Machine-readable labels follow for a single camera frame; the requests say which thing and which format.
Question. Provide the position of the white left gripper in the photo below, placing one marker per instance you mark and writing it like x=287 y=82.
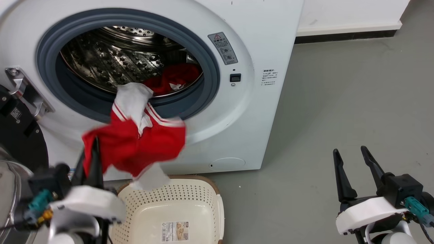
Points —
x=91 y=201

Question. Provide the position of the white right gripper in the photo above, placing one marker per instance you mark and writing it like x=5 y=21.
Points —
x=369 y=210

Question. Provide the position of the red and white garment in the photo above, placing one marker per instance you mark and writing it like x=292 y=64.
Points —
x=135 y=149

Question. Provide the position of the white grey left arm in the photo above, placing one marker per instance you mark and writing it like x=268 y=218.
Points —
x=67 y=228

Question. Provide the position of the white grey right arm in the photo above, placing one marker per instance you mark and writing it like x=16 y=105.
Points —
x=396 y=238

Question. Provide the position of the cream perforated laundry basket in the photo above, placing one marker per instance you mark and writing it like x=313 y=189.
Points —
x=190 y=203

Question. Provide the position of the white front-load washing machine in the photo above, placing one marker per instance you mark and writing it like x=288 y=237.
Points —
x=264 y=40

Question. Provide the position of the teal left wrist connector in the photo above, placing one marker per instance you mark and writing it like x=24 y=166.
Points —
x=40 y=201

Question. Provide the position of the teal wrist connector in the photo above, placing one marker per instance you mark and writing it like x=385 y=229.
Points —
x=40 y=201
x=415 y=206

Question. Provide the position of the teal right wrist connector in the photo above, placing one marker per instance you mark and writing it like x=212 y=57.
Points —
x=415 y=206

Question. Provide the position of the black round glass door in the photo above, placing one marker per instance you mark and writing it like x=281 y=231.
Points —
x=20 y=142

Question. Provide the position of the small QR code sticker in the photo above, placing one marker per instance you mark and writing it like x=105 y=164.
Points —
x=16 y=113

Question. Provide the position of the paper label with barcode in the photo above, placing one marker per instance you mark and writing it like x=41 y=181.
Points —
x=174 y=231

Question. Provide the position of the perforated steel drum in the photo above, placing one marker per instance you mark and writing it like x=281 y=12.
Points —
x=108 y=57

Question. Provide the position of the small printed text label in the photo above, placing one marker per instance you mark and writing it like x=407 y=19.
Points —
x=270 y=77

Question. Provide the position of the round filter cover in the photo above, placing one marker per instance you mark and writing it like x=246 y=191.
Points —
x=228 y=164

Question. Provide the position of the black and white baseboard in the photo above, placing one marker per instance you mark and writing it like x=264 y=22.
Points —
x=346 y=33

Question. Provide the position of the black door latch slot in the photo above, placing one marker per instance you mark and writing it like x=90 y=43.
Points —
x=235 y=77

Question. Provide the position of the grey rubber door gasket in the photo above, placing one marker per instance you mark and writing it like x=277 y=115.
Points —
x=206 y=61

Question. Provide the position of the grey warning sticker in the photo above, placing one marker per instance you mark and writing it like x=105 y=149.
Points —
x=223 y=48

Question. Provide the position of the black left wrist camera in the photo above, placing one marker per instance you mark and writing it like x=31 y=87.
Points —
x=47 y=181

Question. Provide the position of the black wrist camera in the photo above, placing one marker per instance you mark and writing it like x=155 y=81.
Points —
x=403 y=188
x=47 y=181

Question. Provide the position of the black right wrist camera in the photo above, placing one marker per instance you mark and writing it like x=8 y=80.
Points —
x=403 y=188

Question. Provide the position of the metal door hinge bracket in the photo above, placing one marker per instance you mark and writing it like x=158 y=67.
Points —
x=27 y=91

